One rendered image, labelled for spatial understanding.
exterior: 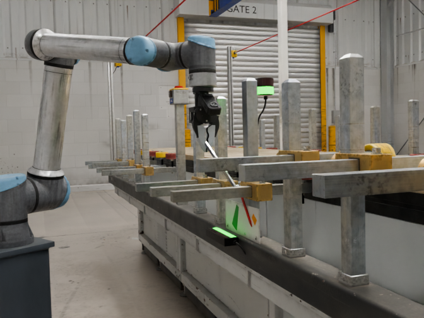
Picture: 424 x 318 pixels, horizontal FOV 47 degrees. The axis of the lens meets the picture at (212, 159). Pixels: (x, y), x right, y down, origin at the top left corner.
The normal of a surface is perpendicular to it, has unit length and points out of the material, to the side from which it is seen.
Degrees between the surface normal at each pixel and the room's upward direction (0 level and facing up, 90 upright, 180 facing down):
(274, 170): 90
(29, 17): 90
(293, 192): 90
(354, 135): 90
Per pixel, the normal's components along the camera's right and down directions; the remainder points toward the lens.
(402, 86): -0.94, 0.04
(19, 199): 0.84, 0.00
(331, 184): 0.34, 0.04
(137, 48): -0.46, 0.07
